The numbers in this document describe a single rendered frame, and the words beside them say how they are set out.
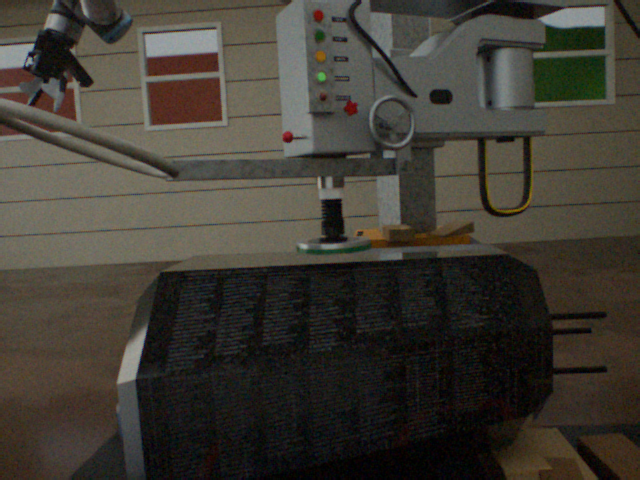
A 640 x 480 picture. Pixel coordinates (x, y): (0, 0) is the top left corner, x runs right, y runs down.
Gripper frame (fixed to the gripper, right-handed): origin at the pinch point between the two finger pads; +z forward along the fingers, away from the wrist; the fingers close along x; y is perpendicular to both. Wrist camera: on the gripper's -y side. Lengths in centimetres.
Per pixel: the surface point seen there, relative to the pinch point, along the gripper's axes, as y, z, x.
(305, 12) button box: -27, -43, 54
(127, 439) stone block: -30, 76, 38
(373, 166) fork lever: -60, -15, 67
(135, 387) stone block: -23, 60, 42
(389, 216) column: -141, -14, 33
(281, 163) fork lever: -38, -6, 53
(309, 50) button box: -30, -34, 56
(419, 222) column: -145, -15, 46
